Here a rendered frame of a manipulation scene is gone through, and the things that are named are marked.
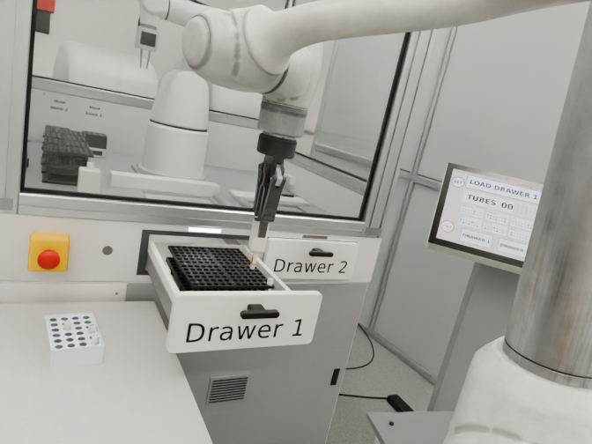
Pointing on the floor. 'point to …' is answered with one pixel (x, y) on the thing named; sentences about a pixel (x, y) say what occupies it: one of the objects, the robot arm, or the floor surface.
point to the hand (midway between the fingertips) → (259, 234)
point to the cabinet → (245, 363)
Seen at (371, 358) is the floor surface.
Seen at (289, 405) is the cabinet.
